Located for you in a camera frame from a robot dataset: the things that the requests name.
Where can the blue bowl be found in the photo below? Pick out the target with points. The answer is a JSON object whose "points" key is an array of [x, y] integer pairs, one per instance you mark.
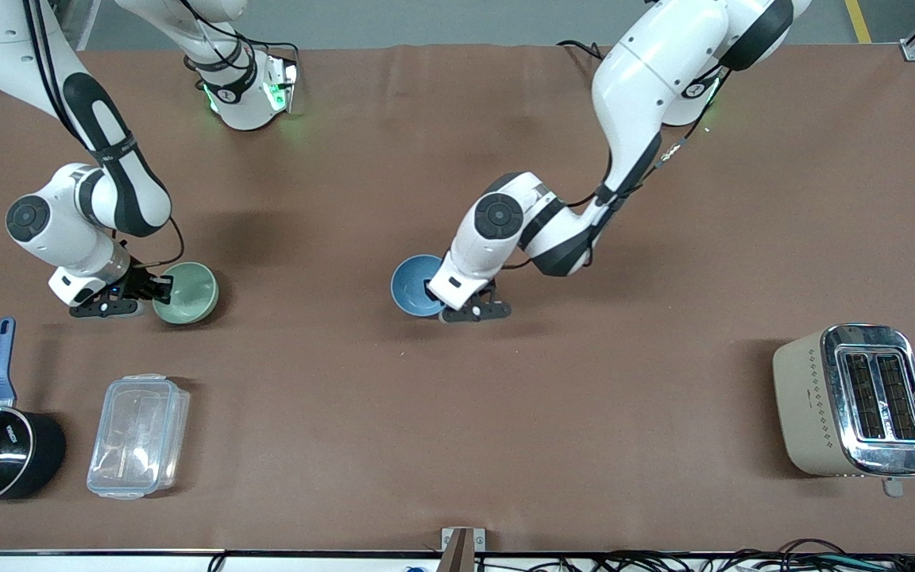
{"points": [[411, 284]]}

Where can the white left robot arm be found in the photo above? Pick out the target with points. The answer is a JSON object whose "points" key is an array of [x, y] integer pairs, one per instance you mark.
{"points": [[648, 71]]}

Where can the clear plastic food container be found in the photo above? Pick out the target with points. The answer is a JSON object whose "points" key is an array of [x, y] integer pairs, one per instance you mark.
{"points": [[138, 437]]}

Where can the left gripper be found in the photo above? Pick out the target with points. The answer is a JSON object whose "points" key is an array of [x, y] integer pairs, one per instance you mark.
{"points": [[430, 293]]}

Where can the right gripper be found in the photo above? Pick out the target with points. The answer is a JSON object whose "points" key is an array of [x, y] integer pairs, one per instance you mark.
{"points": [[138, 281]]}

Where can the cream and chrome toaster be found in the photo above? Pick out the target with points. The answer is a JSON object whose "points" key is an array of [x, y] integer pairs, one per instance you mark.
{"points": [[807, 405]]}

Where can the brown table mat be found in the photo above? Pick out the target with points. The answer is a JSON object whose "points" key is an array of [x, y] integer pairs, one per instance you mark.
{"points": [[457, 413]]}

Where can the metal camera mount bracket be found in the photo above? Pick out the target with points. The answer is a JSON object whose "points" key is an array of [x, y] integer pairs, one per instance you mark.
{"points": [[463, 548]]}

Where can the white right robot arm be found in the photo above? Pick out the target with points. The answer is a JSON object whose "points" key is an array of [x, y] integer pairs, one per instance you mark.
{"points": [[124, 191]]}

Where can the green bowl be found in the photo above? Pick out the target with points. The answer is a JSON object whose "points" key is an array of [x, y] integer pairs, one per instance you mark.
{"points": [[191, 295]]}

